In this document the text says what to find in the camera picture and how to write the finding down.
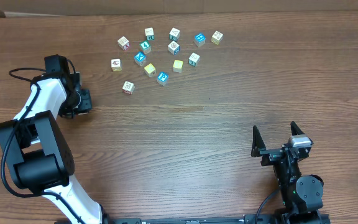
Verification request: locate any block with red side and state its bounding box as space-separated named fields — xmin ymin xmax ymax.
xmin=117 ymin=36 xmax=130 ymax=50

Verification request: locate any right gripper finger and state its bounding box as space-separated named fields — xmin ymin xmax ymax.
xmin=290 ymin=121 xmax=304 ymax=136
xmin=251 ymin=125 xmax=266 ymax=157

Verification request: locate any cream block teal side top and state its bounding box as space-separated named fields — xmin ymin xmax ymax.
xmin=169 ymin=27 xmax=180 ymax=42

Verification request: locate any green number four block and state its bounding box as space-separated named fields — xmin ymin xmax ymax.
xmin=140 ymin=40 xmax=151 ymax=54

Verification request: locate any cream block red edge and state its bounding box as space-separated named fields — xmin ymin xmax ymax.
xmin=122 ymin=81 xmax=135 ymax=95

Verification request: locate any cardboard wall panel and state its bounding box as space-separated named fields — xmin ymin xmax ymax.
xmin=0 ymin=0 xmax=358 ymax=17

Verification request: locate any cream block yellow side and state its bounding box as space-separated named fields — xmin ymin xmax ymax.
xmin=211 ymin=31 xmax=223 ymax=45

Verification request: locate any yellow block right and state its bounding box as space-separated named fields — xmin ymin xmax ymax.
xmin=173 ymin=60 xmax=183 ymax=73

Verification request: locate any blue top block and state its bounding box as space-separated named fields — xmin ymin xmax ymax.
xmin=194 ymin=33 xmax=206 ymax=47

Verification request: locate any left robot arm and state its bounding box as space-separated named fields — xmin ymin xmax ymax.
xmin=0 ymin=55 xmax=110 ymax=223

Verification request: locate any blue P block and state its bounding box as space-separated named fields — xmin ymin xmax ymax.
xmin=157 ymin=72 xmax=169 ymax=86

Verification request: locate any cream block blue side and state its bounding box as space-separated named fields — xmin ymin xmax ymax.
xmin=168 ymin=40 xmax=180 ymax=55

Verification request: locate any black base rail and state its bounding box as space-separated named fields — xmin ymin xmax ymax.
xmin=103 ymin=214 xmax=331 ymax=224

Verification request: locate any yellow block left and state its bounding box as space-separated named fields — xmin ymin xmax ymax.
xmin=144 ymin=63 xmax=156 ymax=77

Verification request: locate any cream block teal side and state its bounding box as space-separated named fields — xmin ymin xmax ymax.
xmin=169 ymin=27 xmax=180 ymax=42
xmin=188 ymin=52 xmax=200 ymax=67

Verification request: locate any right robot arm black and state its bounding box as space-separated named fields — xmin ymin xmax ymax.
xmin=251 ymin=121 xmax=329 ymax=223

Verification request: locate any block with green letter side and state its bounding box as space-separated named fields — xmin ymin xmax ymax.
xmin=144 ymin=27 xmax=155 ymax=40

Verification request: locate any cream block teal side lower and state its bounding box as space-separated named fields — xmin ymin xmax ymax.
xmin=188 ymin=52 xmax=200 ymax=67

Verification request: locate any blue X block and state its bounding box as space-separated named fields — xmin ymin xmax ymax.
xmin=134 ymin=52 xmax=147 ymax=67

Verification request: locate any cream block with red drawing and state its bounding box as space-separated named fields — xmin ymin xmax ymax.
xmin=111 ymin=58 xmax=122 ymax=72

